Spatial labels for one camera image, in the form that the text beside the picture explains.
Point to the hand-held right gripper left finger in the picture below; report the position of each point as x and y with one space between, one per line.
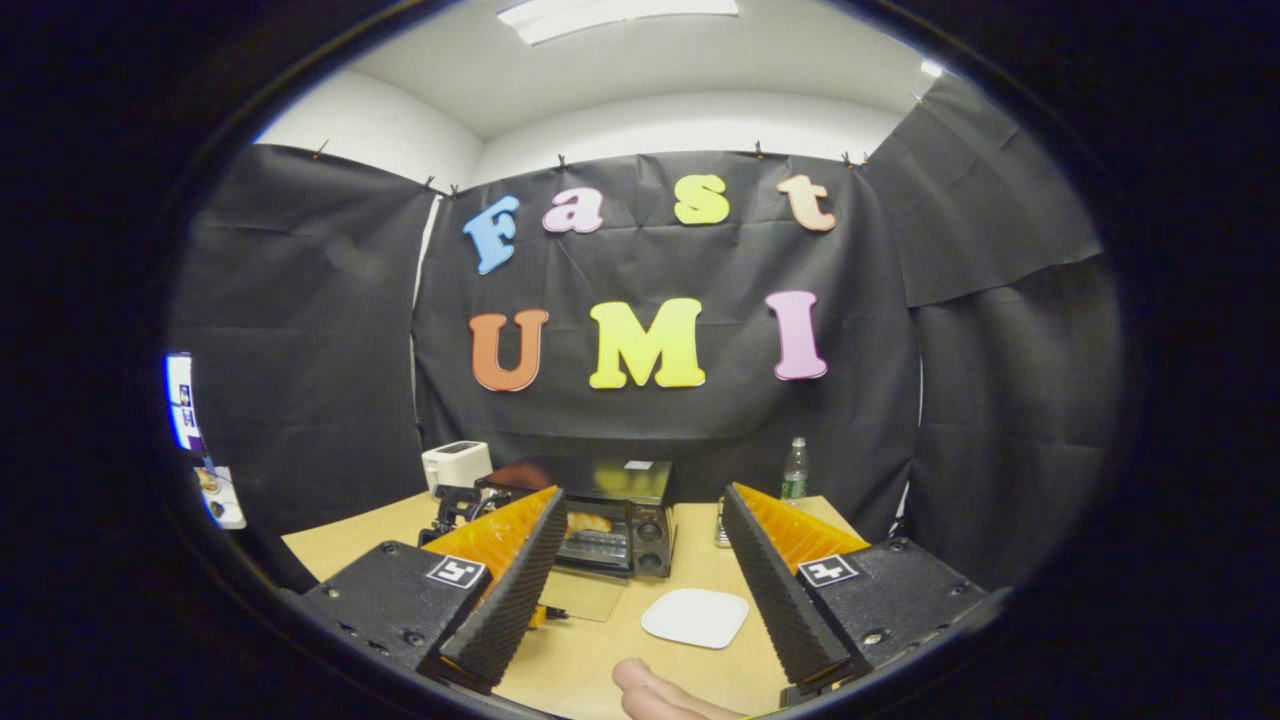
515 590

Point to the black backdrop cloth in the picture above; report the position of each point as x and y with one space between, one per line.
650 260

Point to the small ceiling light panel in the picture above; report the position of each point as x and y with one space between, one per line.
932 69

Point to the white printed poster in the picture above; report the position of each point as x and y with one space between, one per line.
182 400

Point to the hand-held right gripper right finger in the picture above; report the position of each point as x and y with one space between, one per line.
780 590

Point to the large ceiling light panel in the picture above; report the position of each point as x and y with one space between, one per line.
610 15

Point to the golden croissant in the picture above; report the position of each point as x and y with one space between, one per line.
588 522

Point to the clear water bottle green label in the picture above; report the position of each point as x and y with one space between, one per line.
794 475

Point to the white toaster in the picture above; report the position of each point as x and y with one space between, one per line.
455 465

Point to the white square plate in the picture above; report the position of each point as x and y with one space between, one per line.
695 618

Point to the black electric oven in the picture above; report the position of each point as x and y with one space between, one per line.
640 485

